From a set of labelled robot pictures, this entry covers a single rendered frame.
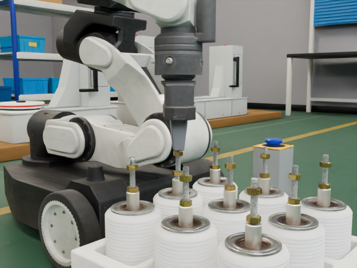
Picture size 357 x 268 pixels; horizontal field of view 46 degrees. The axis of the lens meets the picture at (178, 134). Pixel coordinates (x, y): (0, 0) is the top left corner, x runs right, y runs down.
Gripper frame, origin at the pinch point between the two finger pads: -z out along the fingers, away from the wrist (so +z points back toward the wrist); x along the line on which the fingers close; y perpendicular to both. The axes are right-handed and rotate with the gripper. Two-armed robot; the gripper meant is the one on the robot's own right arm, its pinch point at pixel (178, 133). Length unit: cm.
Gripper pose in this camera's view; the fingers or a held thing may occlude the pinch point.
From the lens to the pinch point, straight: 78.3
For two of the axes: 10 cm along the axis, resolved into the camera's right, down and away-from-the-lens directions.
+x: -0.8, -1.3, 9.9
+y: -10.0, 0.1, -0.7
